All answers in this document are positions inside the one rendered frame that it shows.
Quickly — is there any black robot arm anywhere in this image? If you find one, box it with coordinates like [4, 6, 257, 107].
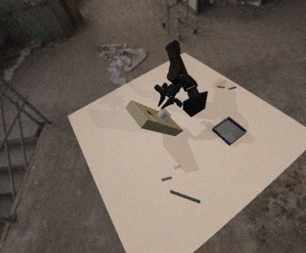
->
[166, 40, 201, 99]

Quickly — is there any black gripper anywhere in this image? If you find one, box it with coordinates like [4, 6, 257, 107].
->
[154, 83, 183, 109]

